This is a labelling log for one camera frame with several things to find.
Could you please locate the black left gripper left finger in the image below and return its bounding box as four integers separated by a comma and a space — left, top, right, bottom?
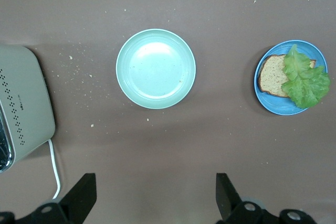
0, 173, 97, 224

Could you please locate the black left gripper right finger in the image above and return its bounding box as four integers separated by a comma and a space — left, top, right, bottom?
216, 173, 316, 224

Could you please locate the brown bread slice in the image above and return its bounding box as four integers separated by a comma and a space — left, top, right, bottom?
258, 54, 317, 98

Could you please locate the green lettuce leaf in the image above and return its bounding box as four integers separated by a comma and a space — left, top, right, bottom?
281, 44, 331, 109

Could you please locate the blue plate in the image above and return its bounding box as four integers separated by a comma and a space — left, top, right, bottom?
253, 40, 328, 116

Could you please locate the pale green plate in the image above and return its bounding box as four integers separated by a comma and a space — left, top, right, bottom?
115, 28, 197, 110

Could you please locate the beige and chrome toaster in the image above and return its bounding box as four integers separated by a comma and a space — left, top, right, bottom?
0, 45, 56, 174

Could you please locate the white toaster power cord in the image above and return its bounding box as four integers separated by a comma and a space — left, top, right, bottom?
47, 138, 61, 200

